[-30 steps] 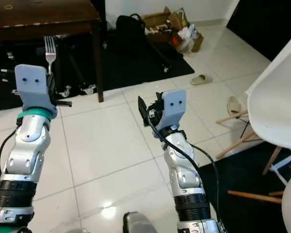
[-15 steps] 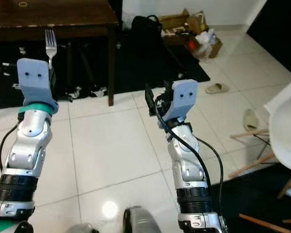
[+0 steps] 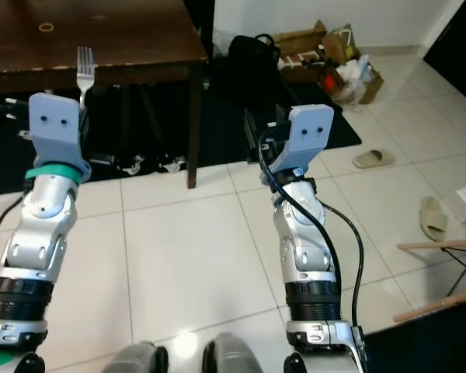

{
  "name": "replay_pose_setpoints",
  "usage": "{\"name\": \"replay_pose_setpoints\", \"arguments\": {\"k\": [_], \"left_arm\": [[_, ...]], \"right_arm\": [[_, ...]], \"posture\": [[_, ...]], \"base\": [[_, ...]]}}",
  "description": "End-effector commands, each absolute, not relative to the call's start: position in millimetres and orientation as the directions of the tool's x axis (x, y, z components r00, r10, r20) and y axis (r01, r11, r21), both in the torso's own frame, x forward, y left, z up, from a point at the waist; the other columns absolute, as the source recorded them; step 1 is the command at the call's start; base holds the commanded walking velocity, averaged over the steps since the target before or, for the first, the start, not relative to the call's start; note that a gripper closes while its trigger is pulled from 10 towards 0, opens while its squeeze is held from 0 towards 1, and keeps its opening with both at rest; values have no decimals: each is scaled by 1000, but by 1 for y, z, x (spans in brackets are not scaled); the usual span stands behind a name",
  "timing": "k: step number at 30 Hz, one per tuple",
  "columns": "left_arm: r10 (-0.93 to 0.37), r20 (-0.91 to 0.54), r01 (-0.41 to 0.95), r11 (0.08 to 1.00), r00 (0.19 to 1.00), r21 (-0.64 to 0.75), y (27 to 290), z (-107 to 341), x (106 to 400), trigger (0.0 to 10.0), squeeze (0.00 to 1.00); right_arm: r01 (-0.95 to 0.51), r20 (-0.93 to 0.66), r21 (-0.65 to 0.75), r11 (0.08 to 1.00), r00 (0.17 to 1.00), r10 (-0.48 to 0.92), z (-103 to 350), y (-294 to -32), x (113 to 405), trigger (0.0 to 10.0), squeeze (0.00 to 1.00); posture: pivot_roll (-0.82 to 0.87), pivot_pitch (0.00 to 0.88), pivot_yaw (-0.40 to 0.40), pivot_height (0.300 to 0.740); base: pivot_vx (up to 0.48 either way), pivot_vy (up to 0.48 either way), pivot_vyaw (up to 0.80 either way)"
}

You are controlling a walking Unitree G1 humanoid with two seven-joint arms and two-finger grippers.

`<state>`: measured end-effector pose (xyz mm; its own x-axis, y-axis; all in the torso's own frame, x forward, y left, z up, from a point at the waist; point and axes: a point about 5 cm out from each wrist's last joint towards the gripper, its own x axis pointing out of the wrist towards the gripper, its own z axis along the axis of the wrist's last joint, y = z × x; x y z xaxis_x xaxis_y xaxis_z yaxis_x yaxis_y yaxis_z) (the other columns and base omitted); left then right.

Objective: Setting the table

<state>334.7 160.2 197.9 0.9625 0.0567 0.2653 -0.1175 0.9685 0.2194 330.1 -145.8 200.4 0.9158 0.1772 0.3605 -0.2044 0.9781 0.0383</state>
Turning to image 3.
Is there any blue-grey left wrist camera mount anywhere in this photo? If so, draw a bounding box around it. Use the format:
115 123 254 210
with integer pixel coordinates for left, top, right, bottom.
28 91 92 178

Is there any black backpack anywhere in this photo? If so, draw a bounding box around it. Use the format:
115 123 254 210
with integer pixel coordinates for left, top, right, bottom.
226 34 281 80

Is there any brown cardboard box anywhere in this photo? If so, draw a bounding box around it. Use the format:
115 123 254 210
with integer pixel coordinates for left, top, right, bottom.
271 22 386 106

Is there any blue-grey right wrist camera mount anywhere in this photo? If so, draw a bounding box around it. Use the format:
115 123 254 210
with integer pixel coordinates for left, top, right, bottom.
278 103 336 178

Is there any grey robot right leg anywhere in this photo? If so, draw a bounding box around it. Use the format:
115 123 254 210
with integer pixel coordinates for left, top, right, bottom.
203 333 270 373

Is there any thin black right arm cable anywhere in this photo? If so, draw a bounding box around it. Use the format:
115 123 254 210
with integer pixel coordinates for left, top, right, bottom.
336 220 367 335

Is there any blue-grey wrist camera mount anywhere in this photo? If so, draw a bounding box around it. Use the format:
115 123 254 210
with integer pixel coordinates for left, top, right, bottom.
278 103 336 178
28 91 92 178

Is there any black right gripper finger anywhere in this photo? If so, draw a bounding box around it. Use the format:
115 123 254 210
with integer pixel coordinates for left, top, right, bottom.
245 109 266 167

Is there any beige slipper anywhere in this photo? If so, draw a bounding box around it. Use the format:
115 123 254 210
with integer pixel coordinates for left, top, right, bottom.
419 195 448 242
351 148 396 170

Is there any silver metal fork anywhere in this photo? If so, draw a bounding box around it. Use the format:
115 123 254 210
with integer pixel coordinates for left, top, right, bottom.
75 46 96 106

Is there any dark brown wooden table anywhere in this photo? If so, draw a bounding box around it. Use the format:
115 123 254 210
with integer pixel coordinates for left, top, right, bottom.
0 0 210 190

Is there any grey robot leg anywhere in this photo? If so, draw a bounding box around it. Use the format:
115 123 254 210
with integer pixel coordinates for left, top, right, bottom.
203 333 270 373
107 339 172 373

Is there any grey robot left leg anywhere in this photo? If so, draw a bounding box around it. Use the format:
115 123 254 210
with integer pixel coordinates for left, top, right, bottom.
107 339 172 373

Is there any wooden-legged chair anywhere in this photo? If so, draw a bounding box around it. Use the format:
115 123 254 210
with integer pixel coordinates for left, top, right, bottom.
391 174 466 324

